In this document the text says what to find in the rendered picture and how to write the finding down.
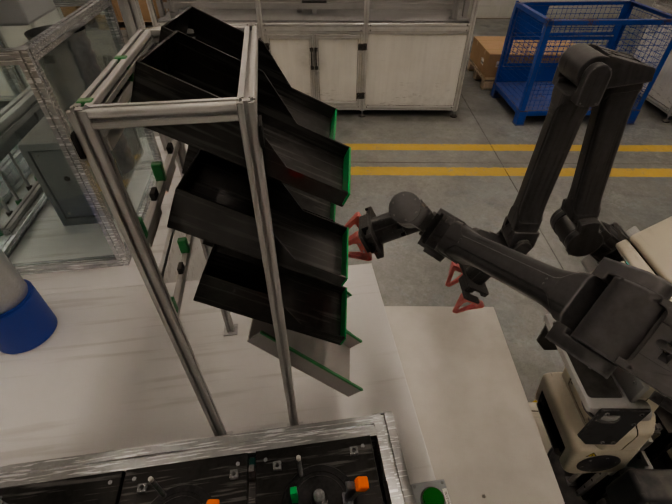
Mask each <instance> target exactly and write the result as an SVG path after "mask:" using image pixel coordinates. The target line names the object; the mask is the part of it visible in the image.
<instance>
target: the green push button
mask: <svg viewBox="0 0 672 504"><path fill-rule="evenodd" d="M422 499H423V504H444V502H445V500H444V496H443V494H442V492H441V491H440V490H439V489H437V488H434V487H430V488H427V489H426V490H425V491H424V494H423V498H422Z"/></svg>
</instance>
